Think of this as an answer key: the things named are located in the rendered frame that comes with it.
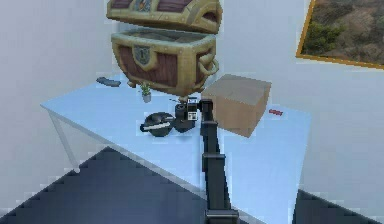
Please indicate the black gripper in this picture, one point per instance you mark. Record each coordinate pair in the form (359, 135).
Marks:
(182, 123)

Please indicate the black bowl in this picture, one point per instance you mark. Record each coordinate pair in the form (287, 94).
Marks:
(156, 120)

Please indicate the small green potted plant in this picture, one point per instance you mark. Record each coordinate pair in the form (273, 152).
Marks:
(146, 96)

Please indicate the pale blue table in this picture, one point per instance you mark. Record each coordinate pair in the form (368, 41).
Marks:
(126, 110)

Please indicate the gold and brown treasure chest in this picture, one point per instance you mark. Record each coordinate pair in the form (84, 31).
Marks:
(160, 66)

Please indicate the dark grey remote control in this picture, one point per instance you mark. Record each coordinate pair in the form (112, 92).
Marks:
(108, 81)

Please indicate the brown cardboard box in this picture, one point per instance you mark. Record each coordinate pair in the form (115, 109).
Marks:
(236, 106)

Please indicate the small red flat object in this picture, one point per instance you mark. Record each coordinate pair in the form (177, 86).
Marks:
(275, 112)

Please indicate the gold framed landscape picture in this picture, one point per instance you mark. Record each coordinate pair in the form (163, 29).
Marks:
(346, 30)

